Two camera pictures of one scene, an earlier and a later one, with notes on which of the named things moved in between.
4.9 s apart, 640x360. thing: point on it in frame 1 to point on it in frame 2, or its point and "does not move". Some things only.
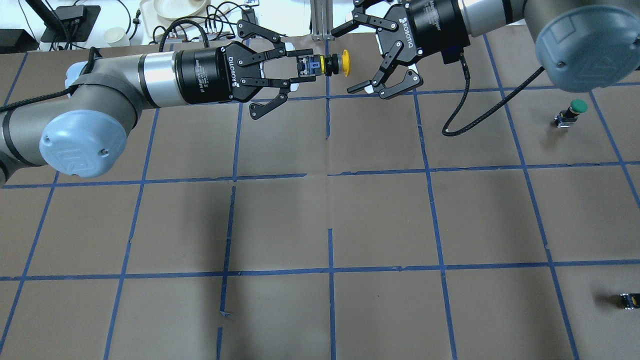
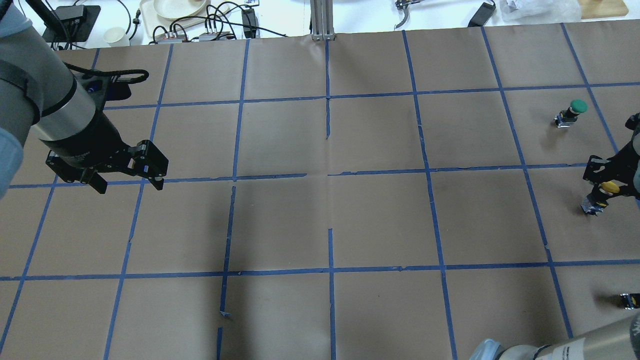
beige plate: (179, 9) does not move
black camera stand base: (71, 24) does not move
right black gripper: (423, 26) to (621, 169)
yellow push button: (310, 65) to (596, 201)
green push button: (568, 117) does not move
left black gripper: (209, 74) to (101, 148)
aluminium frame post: (322, 20) does not move
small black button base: (631, 301) does not move
